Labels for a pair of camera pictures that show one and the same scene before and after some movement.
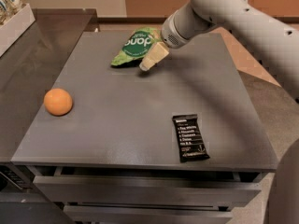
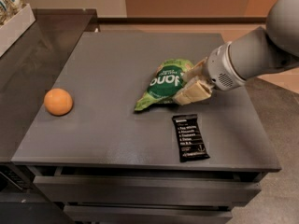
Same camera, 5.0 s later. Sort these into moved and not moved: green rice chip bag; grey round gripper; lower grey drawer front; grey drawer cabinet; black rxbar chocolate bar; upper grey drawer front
Moved: grey round gripper; green rice chip bag
Not moved: grey drawer cabinet; lower grey drawer front; black rxbar chocolate bar; upper grey drawer front
